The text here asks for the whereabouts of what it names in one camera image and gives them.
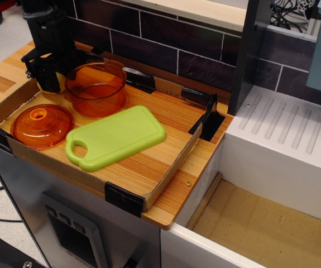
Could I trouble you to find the orange transparent pot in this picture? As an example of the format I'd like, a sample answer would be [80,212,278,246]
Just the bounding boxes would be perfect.
[65,60,127,118]

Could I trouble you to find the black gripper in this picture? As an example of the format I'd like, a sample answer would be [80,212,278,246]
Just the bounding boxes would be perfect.
[21,1,79,94]

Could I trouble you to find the tangled black cables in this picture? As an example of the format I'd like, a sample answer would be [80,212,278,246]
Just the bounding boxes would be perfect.
[269,0,317,31]

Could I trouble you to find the orange transparent pot lid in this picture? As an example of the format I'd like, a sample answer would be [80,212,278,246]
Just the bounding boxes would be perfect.
[10,104,74,150]

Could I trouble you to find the dark grey shelf post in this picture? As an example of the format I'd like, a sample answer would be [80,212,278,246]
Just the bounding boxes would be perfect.
[228,0,272,116]

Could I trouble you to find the silver toy oven front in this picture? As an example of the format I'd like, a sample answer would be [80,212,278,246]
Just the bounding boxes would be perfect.
[0,148,161,267]

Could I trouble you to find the cardboard fence with black tape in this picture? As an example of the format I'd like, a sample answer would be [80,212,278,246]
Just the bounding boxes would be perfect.
[0,43,233,229]

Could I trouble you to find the yellow toy potato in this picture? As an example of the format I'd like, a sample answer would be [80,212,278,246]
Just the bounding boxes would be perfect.
[37,72,66,94]

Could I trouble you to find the green plastic cutting board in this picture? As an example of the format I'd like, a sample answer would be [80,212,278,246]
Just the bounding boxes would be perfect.
[65,106,166,173]

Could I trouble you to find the white toy sink unit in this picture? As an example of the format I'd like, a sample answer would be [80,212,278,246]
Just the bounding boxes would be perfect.
[161,87,321,267]

